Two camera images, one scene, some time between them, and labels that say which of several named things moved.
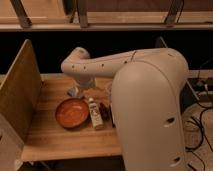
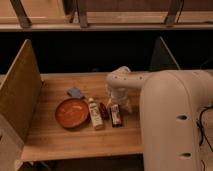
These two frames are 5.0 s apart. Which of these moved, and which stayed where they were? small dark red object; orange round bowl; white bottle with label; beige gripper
Moved: beige gripper
Stayed: small dark red object; orange round bowl; white bottle with label
